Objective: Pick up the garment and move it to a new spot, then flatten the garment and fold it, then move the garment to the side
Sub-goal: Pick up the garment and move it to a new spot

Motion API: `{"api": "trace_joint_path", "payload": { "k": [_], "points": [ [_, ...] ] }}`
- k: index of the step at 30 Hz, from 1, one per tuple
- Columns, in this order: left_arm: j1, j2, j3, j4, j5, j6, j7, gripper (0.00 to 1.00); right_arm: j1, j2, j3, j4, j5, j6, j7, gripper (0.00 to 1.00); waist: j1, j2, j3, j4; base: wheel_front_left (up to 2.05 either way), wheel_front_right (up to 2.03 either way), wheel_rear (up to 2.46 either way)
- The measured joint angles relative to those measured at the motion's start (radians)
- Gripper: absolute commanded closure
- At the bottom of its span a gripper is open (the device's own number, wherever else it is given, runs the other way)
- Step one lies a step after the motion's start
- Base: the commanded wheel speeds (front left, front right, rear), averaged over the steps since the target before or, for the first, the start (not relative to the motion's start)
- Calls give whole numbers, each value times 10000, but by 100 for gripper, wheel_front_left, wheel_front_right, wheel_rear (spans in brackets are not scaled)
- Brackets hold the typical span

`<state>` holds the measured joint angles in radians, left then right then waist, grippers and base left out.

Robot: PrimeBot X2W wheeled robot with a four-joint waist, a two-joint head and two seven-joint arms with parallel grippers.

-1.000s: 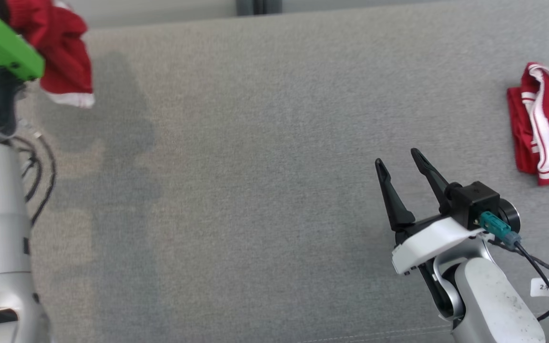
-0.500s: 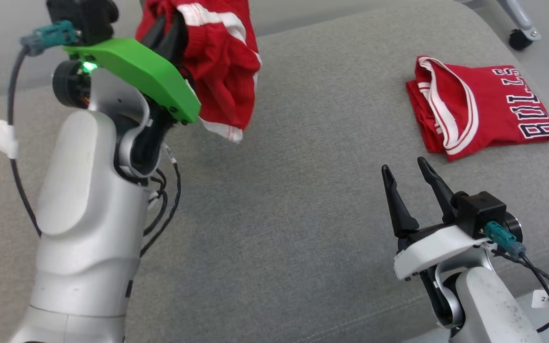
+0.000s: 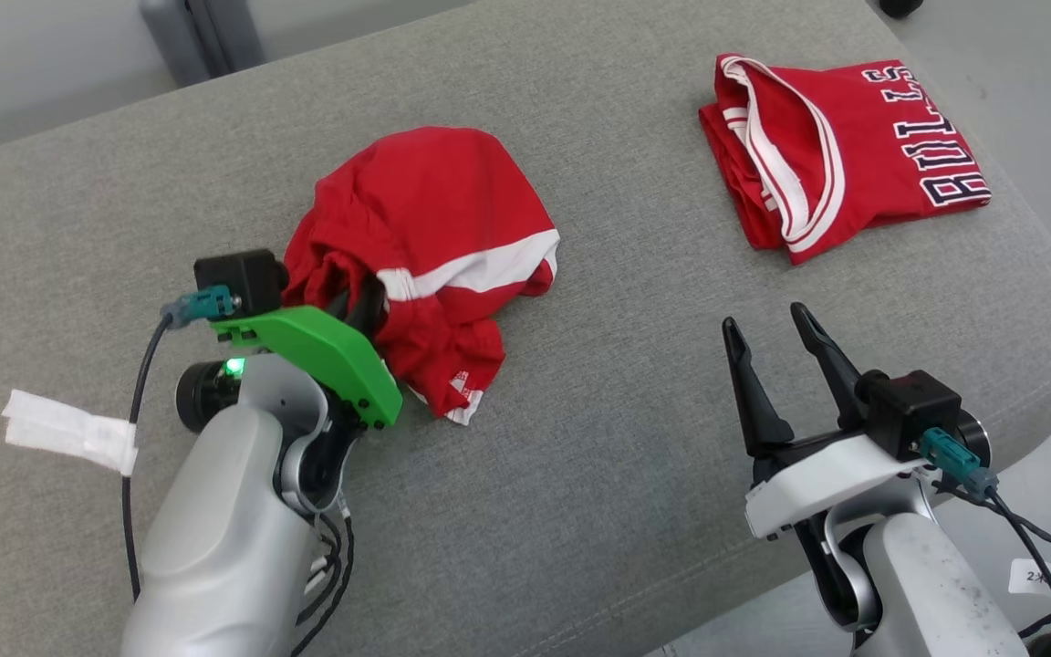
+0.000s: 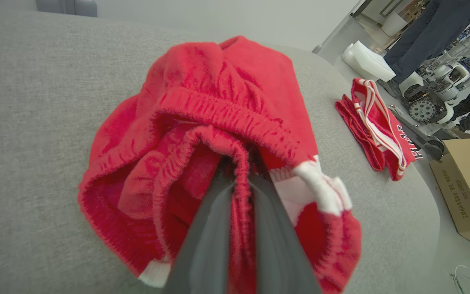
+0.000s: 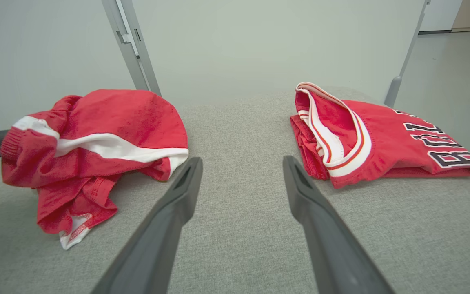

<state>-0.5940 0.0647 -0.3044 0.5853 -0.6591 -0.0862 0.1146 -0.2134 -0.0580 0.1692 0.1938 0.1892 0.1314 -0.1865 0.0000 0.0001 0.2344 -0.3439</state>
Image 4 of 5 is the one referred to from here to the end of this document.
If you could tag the white foam block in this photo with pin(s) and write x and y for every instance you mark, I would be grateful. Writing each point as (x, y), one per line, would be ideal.
(367, 59)

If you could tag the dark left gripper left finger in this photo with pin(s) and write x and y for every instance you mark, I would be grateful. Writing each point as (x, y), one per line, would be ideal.
(202, 253)

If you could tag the person in dark trousers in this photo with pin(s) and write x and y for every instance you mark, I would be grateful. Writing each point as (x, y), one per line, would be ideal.
(426, 36)

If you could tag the grey partition post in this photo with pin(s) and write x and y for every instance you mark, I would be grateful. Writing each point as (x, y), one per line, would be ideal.
(67, 6)

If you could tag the red basketball jersey number 23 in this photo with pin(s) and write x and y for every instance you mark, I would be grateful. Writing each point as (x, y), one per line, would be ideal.
(371, 134)

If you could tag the red and white garment pile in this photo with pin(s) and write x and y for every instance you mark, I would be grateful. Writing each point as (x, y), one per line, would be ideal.
(202, 102)

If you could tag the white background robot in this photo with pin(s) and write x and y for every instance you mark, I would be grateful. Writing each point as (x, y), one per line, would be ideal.
(455, 69)

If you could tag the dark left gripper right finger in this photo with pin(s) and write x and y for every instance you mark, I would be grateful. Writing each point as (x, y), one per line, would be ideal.
(280, 253)

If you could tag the brown cardboard box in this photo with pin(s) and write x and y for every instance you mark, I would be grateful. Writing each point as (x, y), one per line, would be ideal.
(469, 183)

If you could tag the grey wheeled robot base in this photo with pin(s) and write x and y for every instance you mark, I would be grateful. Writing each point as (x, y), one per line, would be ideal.
(420, 134)

